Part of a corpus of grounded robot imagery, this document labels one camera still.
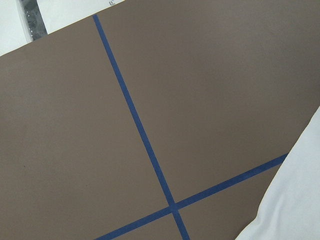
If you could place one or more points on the white printed t-shirt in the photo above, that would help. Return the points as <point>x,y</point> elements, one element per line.
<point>290,207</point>

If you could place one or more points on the blue tape line crosswise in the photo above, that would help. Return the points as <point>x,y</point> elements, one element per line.
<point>194,198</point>

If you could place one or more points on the blue tape line far left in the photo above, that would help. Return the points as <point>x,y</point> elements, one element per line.
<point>172,208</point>

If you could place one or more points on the clear plastic bag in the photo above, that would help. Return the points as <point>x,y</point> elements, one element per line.
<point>32,21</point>

